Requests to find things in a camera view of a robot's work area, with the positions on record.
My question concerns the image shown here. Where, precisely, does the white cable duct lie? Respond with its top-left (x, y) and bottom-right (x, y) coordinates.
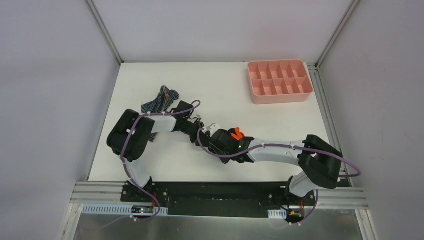
top-left (81, 203), bottom-right (168, 217)
top-left (267, 208), bottom-right (288, 220)

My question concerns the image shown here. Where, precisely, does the pink divided organizer tray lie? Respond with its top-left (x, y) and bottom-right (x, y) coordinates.
top-left (247, 59), bottom-right (314, 105)

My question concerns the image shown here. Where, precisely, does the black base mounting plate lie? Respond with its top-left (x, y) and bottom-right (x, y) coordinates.
top-left (120, 181), bottom-right (316, 219)

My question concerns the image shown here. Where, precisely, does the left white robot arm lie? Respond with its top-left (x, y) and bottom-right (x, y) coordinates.
top-left (106, 100), bottom-right (201, 203)

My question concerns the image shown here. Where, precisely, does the aluminium frame rail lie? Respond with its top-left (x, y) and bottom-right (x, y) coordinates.
top-left (70, 181), bottom-right (370, 210)

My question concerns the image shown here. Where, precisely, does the striped blue underwear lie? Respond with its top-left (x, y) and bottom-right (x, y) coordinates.
top-left (141, 85), bottom-right (181, 143)

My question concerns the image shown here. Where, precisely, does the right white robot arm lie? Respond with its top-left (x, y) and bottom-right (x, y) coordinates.
top-left (196, 129), bottom-right (343, 205)

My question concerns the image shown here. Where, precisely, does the right white cable duct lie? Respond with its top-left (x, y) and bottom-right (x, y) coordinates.
top-left (267, 208), bottom-right (288, 220)

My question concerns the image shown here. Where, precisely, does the navy orange underwear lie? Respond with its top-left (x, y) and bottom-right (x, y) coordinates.
top-left (228, 127), bottom-right (245, 141)

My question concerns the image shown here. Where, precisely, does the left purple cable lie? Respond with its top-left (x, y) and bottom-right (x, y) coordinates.
top-left (119, 99), bottom-right (202, 222)

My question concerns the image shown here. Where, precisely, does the left white cable duct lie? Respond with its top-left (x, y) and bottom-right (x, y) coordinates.
top-left (81, 203), bottom-right (168, 217)

